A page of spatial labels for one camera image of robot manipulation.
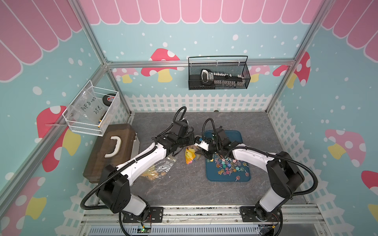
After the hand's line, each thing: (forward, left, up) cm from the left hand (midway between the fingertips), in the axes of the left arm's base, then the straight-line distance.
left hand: (195, 140), depth 82 cm
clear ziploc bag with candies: (-11, +21, -16) cm, 29 cm away
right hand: (-2, -1, -7) cm, 8 cm away
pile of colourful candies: (-8, -21, -16) cm, 28 cm away
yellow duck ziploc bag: (-2, +3, -12) cm, 13 cm away
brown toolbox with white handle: (-5, +40, +3) cm, 41 cm away
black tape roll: (+16, +49, +15) cm, 54 cm away
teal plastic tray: (-13, -11, -18) cm, 24 cm away
